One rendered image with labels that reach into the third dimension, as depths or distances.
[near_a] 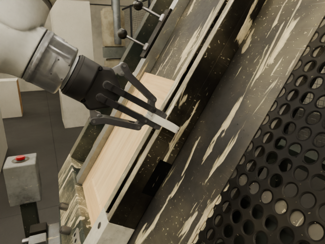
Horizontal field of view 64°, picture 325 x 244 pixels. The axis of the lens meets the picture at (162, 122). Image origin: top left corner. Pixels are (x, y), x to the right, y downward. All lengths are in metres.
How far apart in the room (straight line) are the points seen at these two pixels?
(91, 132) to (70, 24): 3.52
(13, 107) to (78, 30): 2.20
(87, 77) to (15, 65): 0.10
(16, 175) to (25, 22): 0.87
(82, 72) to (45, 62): 0.06
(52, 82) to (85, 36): 4.22
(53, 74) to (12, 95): 5.45
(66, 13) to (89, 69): 4.20
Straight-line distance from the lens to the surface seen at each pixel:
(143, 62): 0.98
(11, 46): 0.43
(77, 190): 1.00
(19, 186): 1.25
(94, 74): 0.45
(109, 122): 0.49
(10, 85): 5.85
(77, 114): 4.76
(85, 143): 1.25
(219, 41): 0.59
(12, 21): 0.43
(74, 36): 4.63
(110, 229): 0.63
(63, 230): 0.89
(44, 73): 0.44
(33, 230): 1.10
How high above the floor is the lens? 1.40
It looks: 17 degrees down
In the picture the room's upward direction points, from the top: straight up
